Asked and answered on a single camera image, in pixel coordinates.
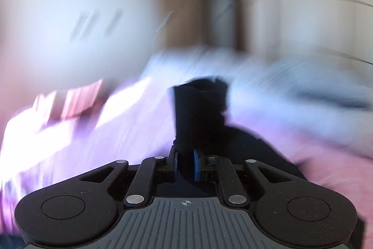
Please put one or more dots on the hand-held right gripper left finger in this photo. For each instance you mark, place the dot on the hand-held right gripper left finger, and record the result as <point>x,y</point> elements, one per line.
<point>174,163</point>

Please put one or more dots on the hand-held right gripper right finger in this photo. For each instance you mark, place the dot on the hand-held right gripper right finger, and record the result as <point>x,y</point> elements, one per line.
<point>198,166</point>

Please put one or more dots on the pink floral blanket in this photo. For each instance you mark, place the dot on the pink floral blanket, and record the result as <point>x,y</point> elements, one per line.
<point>58,144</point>

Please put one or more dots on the grey striped quilt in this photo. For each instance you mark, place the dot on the grey striped quilt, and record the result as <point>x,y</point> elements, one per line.
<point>291,85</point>

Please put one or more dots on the cream wardrobe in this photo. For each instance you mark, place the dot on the cream wardrobe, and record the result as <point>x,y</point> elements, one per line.
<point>306,18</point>

